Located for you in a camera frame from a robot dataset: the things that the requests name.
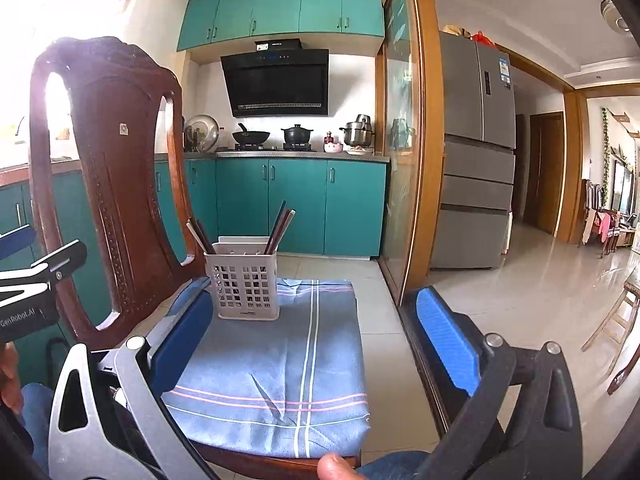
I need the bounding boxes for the person's left hand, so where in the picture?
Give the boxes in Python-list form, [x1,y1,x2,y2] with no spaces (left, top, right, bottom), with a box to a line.
[0,342,24,415]

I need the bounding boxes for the person's right thumb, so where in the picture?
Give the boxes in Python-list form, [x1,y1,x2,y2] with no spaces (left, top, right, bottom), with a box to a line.
[317,453,364,480]

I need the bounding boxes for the person's knee in jeans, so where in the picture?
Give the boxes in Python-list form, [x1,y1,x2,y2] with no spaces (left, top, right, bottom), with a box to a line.
[356,451,430,480]

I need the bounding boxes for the wooden stool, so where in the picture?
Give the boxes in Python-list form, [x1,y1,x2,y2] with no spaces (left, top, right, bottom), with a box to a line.
[580,266,639,375]

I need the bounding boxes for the dark brown short chopstick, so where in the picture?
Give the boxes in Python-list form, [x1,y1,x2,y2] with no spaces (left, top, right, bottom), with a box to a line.
[192,218,215,255]

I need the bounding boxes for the carved wooden chair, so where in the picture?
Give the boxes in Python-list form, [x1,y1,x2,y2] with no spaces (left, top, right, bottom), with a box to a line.
[28,34,362,480]

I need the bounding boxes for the blue cloth with stripes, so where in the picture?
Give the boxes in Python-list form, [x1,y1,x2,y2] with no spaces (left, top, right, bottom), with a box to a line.
[162,278,370,458]

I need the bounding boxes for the white plastic utensil basket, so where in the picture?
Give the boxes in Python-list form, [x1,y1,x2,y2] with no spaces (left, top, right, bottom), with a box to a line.
[205,236,280,322]

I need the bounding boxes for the round steel lid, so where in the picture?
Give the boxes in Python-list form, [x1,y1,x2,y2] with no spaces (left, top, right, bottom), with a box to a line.
[183,114,220,153]

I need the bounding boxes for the brown wooden room door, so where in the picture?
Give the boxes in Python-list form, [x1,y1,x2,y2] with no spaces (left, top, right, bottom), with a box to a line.
[523,112,565,235]

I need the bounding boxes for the red-brown long chopstick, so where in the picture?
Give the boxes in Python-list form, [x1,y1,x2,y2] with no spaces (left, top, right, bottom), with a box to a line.
[269,208,296,255]

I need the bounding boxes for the black wok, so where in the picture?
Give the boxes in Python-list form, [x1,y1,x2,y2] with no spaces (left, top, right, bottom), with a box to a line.
[232,122,270,146]

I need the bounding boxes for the dark black-brown chopstick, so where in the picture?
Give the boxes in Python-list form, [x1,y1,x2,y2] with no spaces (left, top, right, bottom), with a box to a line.
[264,200,286,255]

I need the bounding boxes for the teal lower cabinets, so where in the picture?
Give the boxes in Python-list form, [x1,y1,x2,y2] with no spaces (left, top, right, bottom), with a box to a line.
[1,155,388,388]

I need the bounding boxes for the teal cabinets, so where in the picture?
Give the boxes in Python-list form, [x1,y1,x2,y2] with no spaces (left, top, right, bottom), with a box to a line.
[177,0,384,51]
[1,155,388,388]

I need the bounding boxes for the grey refrigerator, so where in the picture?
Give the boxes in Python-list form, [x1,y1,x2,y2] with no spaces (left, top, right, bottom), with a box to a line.
[431,32,516,270]

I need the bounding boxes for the black clay pot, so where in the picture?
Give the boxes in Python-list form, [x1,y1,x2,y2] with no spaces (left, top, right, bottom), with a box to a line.
[282,124,312,145]

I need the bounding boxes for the black range hood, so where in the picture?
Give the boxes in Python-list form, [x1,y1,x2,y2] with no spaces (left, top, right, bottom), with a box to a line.
[220,48,330,118]

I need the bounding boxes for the steel stock pot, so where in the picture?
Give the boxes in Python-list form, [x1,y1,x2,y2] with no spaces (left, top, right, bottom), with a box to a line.
[340,114,373,148]

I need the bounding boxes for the wooden glass sliding door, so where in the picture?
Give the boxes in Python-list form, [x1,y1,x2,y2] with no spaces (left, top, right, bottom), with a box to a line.
[375,0,445,304]

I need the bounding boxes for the teal upper cabinets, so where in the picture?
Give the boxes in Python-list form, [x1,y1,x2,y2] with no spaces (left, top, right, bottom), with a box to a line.
[177,0,384,51]

